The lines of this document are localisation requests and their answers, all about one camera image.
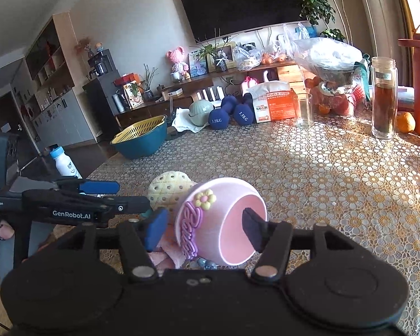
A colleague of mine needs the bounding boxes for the black flat television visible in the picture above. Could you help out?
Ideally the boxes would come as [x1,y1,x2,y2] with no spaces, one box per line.
[177,0,312,44]

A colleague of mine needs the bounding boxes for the plant in dotted vase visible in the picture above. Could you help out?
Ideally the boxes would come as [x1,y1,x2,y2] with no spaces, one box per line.
[195,30,236,73]

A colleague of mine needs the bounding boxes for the crumpled clear plastic bag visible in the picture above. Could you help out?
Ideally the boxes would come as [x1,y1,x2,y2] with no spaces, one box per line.
[293,38,365,78]

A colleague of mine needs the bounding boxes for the bag of small oranges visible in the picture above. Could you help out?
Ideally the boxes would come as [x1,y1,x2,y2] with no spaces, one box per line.
[261,52,288,66]

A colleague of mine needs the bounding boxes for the orange tissue box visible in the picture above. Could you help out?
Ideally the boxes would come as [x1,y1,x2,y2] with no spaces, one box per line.
[247,80,298,124]

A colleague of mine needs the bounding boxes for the blue dumbbell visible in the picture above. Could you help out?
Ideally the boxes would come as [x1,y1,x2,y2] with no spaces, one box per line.
[208,96,238,127]
[233,93,256,126]

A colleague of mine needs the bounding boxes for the clear drinking glass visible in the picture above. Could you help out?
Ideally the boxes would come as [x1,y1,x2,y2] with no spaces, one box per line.
[293,93,314,128]

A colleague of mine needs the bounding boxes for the clear bag of snacks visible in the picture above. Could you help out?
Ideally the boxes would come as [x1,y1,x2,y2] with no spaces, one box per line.
[233,44,263,71]

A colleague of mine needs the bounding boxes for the large photo frame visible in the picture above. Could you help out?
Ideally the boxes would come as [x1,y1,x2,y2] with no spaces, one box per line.
[208,41,237,72]

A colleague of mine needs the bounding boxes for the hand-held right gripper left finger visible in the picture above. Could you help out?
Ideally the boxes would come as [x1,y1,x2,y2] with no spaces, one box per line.
[58,207,169,283]

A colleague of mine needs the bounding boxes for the printed snack bag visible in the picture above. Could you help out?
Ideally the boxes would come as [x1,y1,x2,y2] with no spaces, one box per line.
[122,82,143,109]

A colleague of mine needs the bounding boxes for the white cloth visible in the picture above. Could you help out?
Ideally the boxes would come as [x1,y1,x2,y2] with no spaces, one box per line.
[171,108,211,134]

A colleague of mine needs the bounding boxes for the yellow curtain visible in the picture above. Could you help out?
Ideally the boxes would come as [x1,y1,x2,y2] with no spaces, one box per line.
[394,0,420,30]

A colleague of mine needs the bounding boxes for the orange fruit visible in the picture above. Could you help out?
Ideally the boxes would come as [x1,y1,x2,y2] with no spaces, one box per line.
[396,111,416,134]

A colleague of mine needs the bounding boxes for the person's left hand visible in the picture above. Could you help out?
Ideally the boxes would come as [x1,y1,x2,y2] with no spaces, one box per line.
[0,215,16,242]

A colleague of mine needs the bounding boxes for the pink bowl with flower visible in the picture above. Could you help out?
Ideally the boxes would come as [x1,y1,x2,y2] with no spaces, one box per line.
[174,178,267,267]

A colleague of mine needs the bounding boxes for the white slatted stand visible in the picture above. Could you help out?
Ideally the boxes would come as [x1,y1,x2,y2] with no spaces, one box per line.
[191,86,226,108]

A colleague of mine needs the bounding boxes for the pink bear figure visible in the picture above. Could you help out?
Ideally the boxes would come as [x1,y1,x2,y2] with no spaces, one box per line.
[166,50,190,83]

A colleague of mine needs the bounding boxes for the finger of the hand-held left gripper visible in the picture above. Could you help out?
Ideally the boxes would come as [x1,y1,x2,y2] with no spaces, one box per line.
[22,189,151,227]
[52,179,120,195]

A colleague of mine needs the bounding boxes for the wooden wall shelving unit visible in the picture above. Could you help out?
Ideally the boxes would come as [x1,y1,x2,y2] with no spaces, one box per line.
[12,14,95,148]

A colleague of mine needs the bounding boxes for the white blue spray bottle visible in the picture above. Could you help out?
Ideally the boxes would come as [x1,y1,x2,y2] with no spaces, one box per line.
[49,144,83,180]

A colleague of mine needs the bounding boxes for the small photo frame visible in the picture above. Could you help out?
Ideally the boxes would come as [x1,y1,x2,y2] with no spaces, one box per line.
[188,50,209,78]

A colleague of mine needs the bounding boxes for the teal basin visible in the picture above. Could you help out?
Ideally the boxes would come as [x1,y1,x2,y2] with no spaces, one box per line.
[113,121,168,160]

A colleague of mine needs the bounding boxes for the yellow strainer basket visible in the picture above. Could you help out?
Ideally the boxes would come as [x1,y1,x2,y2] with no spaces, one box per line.
[111,115,168,145]

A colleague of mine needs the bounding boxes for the glass bottle of tea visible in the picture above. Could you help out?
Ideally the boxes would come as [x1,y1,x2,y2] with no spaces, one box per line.
[370,56,398,139]

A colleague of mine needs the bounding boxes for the dark tall cabinet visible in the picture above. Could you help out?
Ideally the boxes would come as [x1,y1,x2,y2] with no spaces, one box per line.
[82,70,121,144]

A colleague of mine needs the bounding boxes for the tall green potted tree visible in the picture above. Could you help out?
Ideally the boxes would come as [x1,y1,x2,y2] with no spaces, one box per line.
[299,0,354,43]

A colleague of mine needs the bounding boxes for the dried flower bunch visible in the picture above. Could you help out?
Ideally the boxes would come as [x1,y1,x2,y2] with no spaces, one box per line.
[75,37,92,57]

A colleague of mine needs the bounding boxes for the bag of red apples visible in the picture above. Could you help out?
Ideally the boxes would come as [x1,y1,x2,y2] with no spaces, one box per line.
[305,76,367,117]

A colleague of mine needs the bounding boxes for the wooden television cabinet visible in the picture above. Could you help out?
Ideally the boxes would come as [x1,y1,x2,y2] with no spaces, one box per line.
[115,61,302,128]

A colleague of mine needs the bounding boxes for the green round pot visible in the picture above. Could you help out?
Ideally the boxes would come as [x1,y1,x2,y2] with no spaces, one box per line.
[188,100,214,127]

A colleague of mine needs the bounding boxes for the vase of dry twigs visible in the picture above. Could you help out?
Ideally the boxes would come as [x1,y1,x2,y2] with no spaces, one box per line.
[140,64,159,101]

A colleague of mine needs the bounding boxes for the black coffee machine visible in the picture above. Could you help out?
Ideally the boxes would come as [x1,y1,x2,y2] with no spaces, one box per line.
[87,49,113,78]

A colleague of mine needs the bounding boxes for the grey bead bracelet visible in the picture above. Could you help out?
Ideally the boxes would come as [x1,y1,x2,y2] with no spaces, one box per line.
[189,257,216,271]

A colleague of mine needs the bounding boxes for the orange gift box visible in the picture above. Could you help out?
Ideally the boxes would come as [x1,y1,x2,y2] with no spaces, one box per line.
[114,73,141,87]

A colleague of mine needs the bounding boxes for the yellow perforated round pad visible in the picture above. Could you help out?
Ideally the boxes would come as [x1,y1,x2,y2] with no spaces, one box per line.
[149,171,197,215]

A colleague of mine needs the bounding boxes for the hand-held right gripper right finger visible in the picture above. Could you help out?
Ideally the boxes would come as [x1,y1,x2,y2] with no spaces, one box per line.
[242,208,356,282]

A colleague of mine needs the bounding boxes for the tall clear plastic bag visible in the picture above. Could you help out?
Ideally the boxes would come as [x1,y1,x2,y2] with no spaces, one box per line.
[283,23,310,60]

